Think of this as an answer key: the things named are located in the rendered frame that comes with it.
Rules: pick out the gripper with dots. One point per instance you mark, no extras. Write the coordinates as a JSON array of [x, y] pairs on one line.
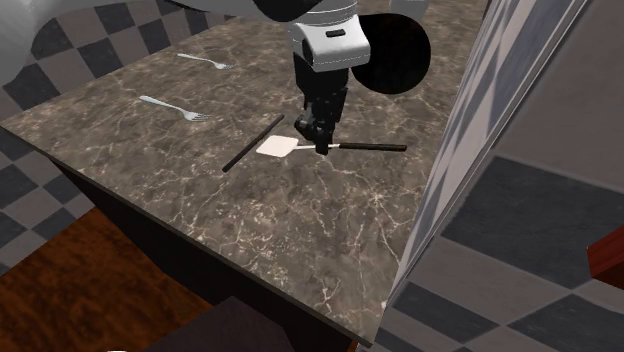
[[322, 90]]

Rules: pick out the black thin stick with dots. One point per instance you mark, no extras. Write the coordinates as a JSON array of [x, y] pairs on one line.
[[253, 143]]

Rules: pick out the black round plate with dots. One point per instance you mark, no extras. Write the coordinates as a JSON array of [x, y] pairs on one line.
[[395, 53]]

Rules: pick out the silver fork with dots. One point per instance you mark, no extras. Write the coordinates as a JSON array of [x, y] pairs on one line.
[[207, 61], [170, 106]]

